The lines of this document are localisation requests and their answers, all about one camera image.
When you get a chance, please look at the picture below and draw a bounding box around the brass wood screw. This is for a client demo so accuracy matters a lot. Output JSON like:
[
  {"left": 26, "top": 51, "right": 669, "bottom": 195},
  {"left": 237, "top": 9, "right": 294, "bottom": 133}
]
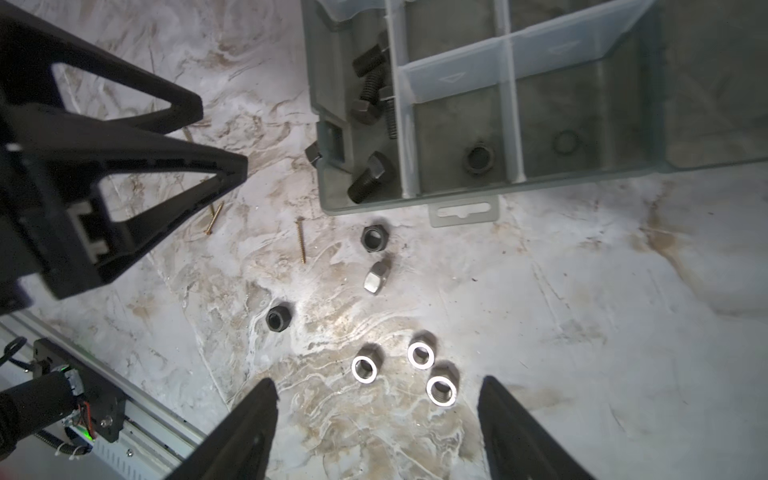
[
  {"left": 205, "top": 203, "right": 224, "bottom": 235},
  {"left": 295, "top": 217, "right": 307, "bottom": 264}
]

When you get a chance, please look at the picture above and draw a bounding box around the silver hex nut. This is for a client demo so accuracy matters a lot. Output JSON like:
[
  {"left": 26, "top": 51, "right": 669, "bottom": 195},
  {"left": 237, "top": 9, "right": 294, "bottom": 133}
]
[{"left": 363, "top": 261, "right": 390, "bottom": 295}]

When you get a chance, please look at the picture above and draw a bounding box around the black hex bolt pair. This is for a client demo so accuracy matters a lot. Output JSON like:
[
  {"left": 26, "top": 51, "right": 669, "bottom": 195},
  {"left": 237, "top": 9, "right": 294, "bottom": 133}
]
[
  {"left": 350, "top": 66, "right": 398, "bottom": 140},
  {"left": 352, "top": 31, "right": 390, "bottom": 78}
]

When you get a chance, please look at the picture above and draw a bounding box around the clear plastic organizer box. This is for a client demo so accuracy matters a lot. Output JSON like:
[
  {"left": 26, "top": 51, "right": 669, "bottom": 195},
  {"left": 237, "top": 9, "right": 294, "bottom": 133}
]
[{"left": 301, "top": 1, "right": 767, "bottom": 226}]

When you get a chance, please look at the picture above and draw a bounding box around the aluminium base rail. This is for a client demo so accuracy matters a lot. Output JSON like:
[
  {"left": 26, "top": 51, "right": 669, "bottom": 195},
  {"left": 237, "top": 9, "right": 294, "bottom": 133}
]
[{"left": 1, "top": 311, "right": 204, "bottom": 479}]

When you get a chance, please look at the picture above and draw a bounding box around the black hex nut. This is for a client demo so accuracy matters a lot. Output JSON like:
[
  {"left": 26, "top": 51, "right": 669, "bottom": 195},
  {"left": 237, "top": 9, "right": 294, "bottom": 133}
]
[
  {"left": 361, "top": 224, "right": 389, "bottom": 253},
  {"left": 463, "top": 143, "right": 495, "bottom": 176},
  {"left": 265, "top": 304, "right": 292, "bottom": 332}
]

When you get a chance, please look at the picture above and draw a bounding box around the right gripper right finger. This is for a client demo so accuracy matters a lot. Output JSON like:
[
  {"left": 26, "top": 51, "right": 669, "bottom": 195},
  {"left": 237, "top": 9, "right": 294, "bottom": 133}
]
[{"left": 477, "top": 376, "right": 592, "bottom": 479}]

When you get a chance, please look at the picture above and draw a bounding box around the shiny silver nut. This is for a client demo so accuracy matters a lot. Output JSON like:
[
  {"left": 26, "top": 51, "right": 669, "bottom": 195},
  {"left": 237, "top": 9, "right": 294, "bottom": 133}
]
[
  {"left": 407, "top": 339, "right": 436, "bottom": 370},
  {"left": 352, "top": 354, "right": 380, "bottom": 384},
  {"left": 426, "top": 375, "right": 458, "bottom": 407}
]

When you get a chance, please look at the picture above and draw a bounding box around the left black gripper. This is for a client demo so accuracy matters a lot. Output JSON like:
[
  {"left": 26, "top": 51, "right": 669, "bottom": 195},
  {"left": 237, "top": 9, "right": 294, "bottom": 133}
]
[{"left": 1, "top": 1, "right": 249, "bottom": 315}]

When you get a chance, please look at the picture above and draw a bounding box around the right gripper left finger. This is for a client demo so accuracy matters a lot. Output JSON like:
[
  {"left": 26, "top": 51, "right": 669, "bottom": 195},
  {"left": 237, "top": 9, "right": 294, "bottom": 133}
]
[{"left": 168, "top": 378, "right": 278, "bottom": 480}]

